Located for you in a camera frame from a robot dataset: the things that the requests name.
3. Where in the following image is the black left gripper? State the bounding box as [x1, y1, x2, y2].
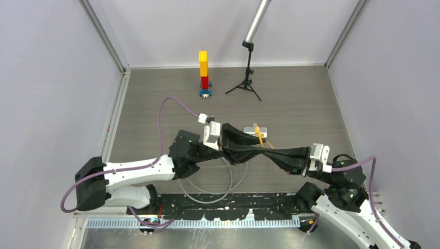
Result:
[192, 124, 267, 167]

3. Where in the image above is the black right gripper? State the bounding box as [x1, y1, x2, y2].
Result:
[265, 144, 336, 184]

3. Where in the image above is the yellow ethernet cable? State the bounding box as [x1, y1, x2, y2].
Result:
[253, 122, 275, 150]

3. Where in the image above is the white network switch box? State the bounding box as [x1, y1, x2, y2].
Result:
[243, 127, 268, 138]

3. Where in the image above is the grey ethernet cable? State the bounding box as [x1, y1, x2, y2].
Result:
[178, 157, 249, 205]

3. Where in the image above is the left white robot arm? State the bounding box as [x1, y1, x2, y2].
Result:
[74, 121, 268, 215]

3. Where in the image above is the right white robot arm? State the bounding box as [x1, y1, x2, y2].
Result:
[263, 143, 421, 248]

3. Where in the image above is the colourful toy block tower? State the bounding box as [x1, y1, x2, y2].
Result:
[199, 50, 212, 98]

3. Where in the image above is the black tripod with silver pole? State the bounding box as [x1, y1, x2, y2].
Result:
[225, 0, 271, 101]

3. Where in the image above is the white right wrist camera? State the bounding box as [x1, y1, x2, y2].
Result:
[308, 143, 332, 173]

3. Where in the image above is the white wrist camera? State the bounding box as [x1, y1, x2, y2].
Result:
[198, 114, 222, 151]
[308, 143, 332, 173]

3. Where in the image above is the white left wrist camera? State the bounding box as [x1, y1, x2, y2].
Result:
[198, 114, 222, 151]

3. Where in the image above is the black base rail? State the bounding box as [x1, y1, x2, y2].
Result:
[126, 191, 331, 235]

